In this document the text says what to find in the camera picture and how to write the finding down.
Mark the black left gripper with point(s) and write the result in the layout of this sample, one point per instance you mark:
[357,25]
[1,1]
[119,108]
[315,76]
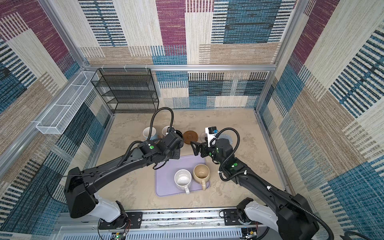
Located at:
[177,156]

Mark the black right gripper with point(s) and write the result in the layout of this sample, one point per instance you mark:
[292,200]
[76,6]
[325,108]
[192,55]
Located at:
[204,147]

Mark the large brown wooden coaster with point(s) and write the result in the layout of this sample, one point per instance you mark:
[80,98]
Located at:
[190,136]

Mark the black mug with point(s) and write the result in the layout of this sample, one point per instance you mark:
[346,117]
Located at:
[179,133]

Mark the beige mug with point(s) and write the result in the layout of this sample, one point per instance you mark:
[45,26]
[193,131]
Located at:
[201,175]

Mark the lavender mug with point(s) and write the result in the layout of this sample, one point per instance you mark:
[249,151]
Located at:
[166,130]

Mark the white mug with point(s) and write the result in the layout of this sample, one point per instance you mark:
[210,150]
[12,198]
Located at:
[183,180]

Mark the white multicolour woven coaster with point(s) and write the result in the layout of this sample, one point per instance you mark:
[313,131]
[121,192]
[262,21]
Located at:
[203,137]

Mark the blue grey woven coaster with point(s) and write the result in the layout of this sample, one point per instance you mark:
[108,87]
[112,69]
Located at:
[228,137]

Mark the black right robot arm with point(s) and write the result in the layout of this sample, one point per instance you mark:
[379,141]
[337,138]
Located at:
[288,215]

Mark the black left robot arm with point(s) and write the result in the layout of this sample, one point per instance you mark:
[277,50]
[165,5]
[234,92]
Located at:
[82,186]

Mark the lavender plastic tray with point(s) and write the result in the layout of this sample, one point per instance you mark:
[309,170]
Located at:
[164,178]

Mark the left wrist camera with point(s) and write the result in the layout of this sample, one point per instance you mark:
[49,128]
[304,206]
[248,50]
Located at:
[173,141]

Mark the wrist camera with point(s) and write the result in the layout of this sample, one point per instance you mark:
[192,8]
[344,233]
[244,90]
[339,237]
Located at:
[173,141]
[211,135]

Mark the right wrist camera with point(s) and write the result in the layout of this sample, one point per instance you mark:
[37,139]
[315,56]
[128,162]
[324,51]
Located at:
[211,135]

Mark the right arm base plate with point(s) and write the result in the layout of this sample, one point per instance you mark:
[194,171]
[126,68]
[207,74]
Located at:
[234,217]

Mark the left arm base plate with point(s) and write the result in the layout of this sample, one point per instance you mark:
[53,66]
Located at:
[132,220]

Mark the black wire mesh shelf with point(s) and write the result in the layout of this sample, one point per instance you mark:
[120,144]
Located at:
[129,90]

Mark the white wire mesh basket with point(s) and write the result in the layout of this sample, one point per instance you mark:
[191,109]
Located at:
[60,115]

